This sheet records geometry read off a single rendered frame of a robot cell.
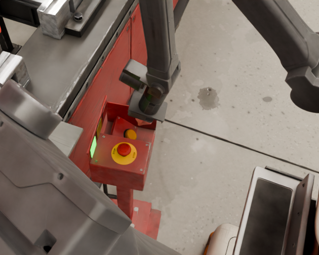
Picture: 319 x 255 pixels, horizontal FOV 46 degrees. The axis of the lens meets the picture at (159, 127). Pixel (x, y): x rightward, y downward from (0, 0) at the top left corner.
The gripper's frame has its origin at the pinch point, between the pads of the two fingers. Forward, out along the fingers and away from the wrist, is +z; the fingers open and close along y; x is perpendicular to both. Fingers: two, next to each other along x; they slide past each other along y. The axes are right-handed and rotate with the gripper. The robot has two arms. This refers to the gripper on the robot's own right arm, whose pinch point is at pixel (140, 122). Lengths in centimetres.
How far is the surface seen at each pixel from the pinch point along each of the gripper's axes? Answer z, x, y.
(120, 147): 0.0, 10.1, 3.7
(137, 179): 5.5, 15.3, -4.0
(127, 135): 7.3, 1.1, 1.7
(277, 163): 62, -42, -85
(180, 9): 74, -144, -19
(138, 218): 66, 5, -19
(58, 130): -15.8, 19.0, 19.5
